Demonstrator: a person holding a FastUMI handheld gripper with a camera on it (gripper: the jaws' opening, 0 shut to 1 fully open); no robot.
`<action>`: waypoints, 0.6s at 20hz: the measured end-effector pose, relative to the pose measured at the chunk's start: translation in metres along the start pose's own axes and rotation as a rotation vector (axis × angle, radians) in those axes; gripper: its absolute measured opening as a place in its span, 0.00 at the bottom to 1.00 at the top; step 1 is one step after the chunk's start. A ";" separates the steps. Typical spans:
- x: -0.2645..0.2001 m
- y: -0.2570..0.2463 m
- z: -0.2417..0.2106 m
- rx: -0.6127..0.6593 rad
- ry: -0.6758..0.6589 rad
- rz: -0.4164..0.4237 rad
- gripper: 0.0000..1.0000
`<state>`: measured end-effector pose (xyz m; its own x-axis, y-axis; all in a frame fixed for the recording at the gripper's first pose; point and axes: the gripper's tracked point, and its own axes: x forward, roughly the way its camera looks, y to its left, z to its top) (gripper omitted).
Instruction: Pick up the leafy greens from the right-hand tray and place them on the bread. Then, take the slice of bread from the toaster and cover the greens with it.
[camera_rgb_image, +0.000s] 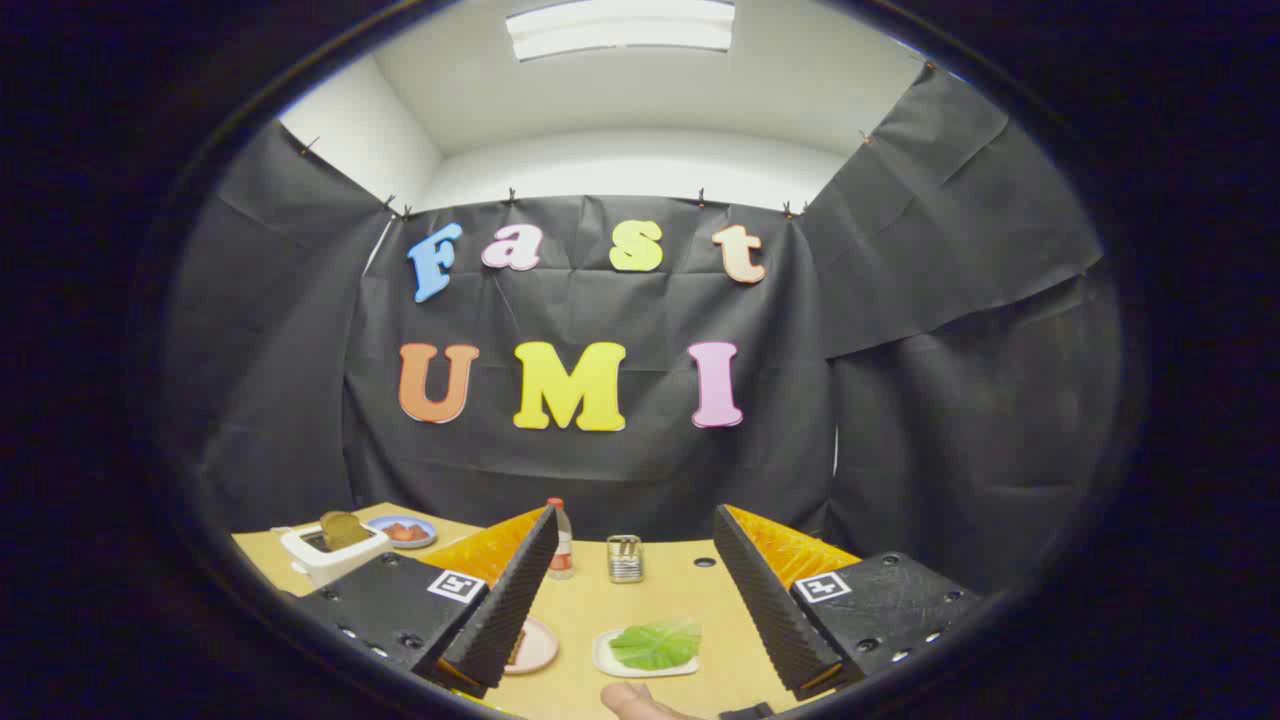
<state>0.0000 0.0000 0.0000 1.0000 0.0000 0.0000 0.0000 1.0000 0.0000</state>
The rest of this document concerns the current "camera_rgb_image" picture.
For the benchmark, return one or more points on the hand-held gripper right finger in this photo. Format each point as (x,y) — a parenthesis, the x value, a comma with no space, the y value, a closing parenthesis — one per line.
(770,610)

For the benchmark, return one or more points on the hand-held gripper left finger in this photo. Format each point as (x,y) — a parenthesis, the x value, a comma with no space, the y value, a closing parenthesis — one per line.
(510,610)

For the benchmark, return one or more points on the green lettuce leaf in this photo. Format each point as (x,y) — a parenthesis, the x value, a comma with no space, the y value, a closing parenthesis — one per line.
(655,645)

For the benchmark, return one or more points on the brown bread slice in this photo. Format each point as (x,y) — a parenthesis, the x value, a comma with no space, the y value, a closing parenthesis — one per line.
(345,530)

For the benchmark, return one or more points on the toast slice with ham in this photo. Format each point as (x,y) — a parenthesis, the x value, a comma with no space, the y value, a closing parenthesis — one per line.
(517,648)

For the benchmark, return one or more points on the pink round plate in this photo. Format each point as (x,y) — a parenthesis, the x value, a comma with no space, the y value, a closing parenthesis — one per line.
(540,650)

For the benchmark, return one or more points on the clear bottle with red cap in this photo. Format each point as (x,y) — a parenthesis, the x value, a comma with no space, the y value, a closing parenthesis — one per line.
(563,545)

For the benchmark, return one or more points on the white square plate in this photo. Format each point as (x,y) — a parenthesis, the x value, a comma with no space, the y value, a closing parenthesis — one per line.
(605,660)

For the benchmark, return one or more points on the metal mesh utensil holder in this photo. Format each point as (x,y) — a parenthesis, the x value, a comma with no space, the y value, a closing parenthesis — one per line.
(625,562)

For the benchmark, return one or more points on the red-brown food slices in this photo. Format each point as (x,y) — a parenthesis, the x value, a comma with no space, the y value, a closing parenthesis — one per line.
(405,532)

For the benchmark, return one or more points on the blue plate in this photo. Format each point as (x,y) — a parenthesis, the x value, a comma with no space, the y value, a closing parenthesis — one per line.
(375,535)

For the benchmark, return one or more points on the white toaster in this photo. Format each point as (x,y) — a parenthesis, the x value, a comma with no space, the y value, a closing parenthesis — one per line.
(330,567)

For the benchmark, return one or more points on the ceiling light panel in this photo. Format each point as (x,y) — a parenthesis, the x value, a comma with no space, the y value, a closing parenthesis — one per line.
(620,28)

